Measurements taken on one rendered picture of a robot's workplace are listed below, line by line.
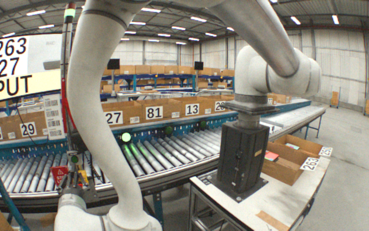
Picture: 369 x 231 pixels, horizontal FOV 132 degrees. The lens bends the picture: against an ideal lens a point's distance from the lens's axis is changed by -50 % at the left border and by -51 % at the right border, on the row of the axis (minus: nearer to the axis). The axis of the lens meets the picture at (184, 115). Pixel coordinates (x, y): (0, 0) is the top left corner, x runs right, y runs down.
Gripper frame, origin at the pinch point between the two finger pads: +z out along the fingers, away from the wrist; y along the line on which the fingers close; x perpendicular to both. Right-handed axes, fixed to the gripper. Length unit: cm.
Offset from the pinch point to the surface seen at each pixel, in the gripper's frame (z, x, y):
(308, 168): -47, 9, -103
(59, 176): 11.7, 8.6, 11.4
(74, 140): 6.6, -10.1, -2.4
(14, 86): 15.5, -35.8, 28.1
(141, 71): 525, -52, -190
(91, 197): 12.3, 24.7, -1.9
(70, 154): 10.1, -2.6, 1.5
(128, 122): 73, 3, -41
